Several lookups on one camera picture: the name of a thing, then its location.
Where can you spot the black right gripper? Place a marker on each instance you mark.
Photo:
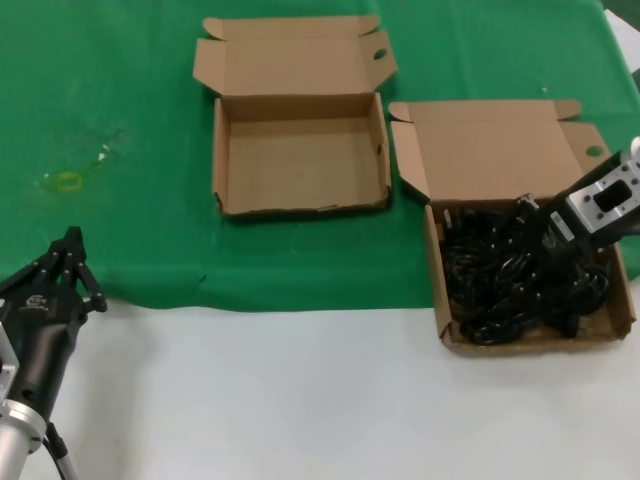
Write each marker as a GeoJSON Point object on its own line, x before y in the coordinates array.
{"type": "Point", "coordinates": [552, 245]}

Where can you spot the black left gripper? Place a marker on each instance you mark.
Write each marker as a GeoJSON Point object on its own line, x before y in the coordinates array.
{"type": "Point", "coordinates": [47, 330]}

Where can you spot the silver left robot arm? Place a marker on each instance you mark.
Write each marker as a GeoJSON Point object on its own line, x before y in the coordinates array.
{"type": "Point", "coordinates": [15, 440]}

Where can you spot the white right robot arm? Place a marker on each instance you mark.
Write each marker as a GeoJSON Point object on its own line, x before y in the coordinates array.
{"type": "Point", "coordinates": [636, 150]}

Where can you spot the torn-edged brown cardboard box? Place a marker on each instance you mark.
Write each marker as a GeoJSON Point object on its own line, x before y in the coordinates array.
{"type": "Point", "coordinates": [300, 165]}

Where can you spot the green table cloth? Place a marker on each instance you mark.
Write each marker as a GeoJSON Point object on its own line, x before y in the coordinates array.
{"type": "Point", "coordinates": [125, 75]}

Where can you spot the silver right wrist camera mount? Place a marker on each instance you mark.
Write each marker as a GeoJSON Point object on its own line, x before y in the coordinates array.
{"type": "Point", "coordinates": [585, 205]}

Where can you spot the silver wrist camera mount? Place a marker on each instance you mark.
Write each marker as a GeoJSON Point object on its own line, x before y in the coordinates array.
{"type": "Point", "coordinates": [585, 205]}
{"type": "Point", "coordinates": [6, 370]}

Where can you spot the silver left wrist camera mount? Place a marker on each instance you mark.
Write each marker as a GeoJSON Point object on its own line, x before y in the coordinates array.
{"type": "Point", "coordinates": [6, 370]}

